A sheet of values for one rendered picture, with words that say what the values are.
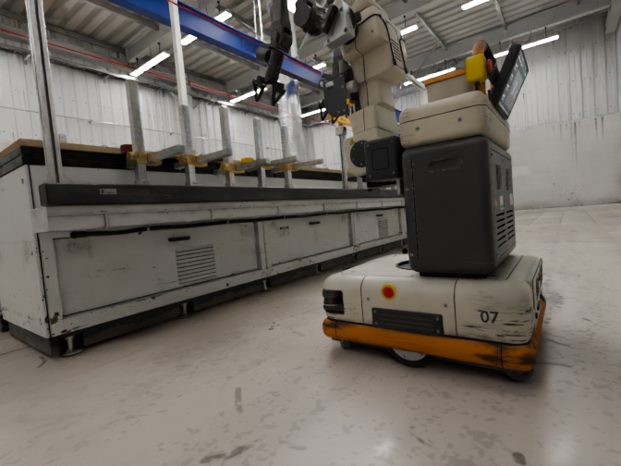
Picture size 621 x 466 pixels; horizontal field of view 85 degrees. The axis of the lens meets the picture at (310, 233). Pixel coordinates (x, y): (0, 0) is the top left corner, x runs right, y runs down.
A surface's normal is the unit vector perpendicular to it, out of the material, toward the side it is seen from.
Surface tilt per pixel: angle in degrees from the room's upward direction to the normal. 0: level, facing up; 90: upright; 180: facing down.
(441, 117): 90
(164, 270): 90
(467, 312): 90
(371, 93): 90
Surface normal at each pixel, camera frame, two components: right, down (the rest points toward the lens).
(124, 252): 0.81, 0.00
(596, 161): -0.60, 0.09
